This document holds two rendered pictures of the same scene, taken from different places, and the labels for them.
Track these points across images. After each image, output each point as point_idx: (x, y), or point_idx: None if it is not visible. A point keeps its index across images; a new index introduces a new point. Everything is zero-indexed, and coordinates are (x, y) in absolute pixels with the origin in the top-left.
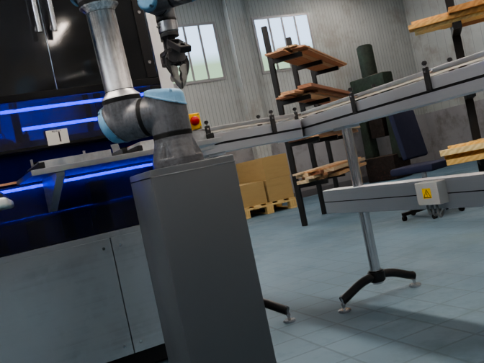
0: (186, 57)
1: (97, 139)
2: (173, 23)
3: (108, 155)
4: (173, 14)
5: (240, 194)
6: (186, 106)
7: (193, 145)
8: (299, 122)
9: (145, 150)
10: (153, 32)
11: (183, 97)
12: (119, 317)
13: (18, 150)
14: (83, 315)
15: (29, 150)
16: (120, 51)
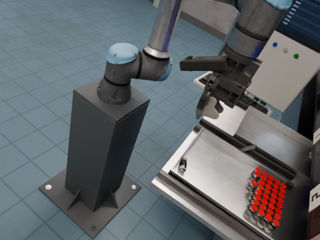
0: (205, 89)
1: (311, 164)
2: (231, 32)
3: (233, 135)
4: (240, 16)
5: (71, 109)
6: (106, 61)
7: (100, 81)
8: None
9: (192, 130)
10: None
11: (107, 54)
12: (220, 237)
13: (315, 120)
14: None
15: (314, 125)
16: (155, 16)
